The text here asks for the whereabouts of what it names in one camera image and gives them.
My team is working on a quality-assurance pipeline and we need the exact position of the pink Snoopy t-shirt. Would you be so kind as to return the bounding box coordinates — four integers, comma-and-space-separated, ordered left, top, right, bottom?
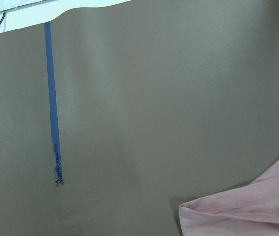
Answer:
179, 160, 279, 236

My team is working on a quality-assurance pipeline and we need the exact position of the black desk cable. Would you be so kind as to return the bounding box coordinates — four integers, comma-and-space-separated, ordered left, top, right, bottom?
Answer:
0, 11, 6, 34

